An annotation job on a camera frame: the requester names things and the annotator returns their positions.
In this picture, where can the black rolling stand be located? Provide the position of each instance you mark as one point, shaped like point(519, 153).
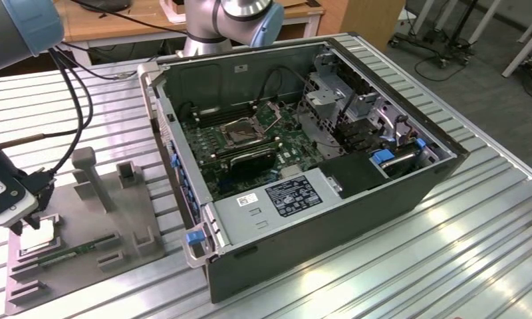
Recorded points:
point(463, 18)

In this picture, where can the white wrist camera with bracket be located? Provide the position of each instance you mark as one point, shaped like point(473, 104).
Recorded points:
point(4, 206)

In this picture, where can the silver CPU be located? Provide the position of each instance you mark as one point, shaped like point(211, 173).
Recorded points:
point(42, 237)

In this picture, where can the metal drive cage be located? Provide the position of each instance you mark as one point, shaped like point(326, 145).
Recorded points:
point(319, 99)

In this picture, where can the black plastic air shroud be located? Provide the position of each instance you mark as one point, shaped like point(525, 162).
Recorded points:
point(350, 176)

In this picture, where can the small blue bay clip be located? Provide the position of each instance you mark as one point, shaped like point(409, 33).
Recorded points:
point(419, 144)

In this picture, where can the black open PC case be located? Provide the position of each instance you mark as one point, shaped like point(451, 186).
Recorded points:
point(315, 249)

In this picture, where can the black round monitor base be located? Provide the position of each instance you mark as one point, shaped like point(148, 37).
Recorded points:
point(106, 4)

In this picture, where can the grey power supply unit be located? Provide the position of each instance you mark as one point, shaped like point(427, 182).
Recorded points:
point(248, 219)

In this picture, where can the silver drive bay bracket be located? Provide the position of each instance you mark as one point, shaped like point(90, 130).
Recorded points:
point(399, 128)

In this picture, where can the CPU socket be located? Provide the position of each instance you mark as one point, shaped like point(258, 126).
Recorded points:
point(242, 134)

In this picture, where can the grey parts rack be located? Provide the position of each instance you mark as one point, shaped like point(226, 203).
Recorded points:
point(84, 226)

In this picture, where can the wooden cabinet panel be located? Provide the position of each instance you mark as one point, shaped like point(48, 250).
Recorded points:
point(368, 20)

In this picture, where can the green RAM stick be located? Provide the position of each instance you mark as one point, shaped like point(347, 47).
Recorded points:
point(86, 247)

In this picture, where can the black RAM slot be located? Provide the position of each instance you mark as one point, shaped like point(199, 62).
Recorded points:
point(231, 111)
point(228, 118)

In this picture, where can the blue slot clip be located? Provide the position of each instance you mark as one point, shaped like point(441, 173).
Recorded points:
point(174, 161)

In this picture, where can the open cardboard box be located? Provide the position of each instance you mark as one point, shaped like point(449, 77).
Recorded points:
point(172, 11)

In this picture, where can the wooden desk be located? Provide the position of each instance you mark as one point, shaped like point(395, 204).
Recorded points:
point(115, 33)

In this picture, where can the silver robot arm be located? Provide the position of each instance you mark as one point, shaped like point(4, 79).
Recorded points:
point(18, 26)

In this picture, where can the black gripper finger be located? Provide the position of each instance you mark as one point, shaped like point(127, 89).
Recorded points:
point(47, 199)
point(16, 228)

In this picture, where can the green motherboard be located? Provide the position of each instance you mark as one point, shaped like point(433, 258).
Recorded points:
point(288, 129)

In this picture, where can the blue disk carrier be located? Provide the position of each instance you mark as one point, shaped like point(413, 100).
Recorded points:
point(382, 156)

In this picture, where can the white table frame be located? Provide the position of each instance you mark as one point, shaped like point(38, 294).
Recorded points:
point(521, 58)

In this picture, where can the blue case latch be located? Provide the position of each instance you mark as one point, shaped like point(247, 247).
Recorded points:
point(194, 238)

